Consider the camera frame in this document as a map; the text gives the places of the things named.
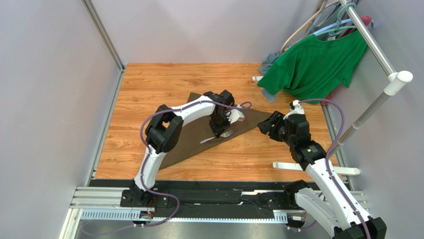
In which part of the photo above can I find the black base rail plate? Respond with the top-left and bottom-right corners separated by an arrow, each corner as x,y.
88,179 -> 303,219

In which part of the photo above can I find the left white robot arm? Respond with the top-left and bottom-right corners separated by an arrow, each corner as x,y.
120,90 -> 244,207

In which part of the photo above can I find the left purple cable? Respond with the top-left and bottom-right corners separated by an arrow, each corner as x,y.
79,101 -> 253,237

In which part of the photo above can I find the aluminium frame post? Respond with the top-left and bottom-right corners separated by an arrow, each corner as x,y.
82,0 -> 125,72

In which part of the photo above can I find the light blue clothes hanger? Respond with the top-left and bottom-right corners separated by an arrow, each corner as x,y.
313,18 -> 355,36

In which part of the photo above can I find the metal clothes rack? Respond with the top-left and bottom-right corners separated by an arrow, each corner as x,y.
252,0 -> 414,176

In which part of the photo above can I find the green t-shirt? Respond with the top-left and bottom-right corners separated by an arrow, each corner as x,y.
257,31 -> 368,101

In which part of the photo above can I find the teal clothes hanger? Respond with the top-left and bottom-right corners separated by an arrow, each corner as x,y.
313,2 -> 357,36

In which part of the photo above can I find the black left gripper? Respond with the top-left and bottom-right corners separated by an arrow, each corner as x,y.
210,113 -> 234,139

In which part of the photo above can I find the beige clothes hanger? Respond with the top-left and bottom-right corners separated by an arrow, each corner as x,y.
280,0 -> 339,54

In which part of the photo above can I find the brown cloth napkin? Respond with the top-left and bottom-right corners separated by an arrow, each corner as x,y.
160,109 -> 271,169

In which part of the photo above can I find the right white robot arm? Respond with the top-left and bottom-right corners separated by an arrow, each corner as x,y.
257,111 -> 387,239

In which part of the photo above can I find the grey blue cloth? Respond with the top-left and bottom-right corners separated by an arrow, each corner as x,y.
258,51 -> 282,103

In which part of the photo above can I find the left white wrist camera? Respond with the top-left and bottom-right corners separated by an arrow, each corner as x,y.
226,109 -> 245,123

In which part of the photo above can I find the silver metal fork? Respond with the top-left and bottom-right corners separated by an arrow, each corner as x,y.
200,129 -> 233,144

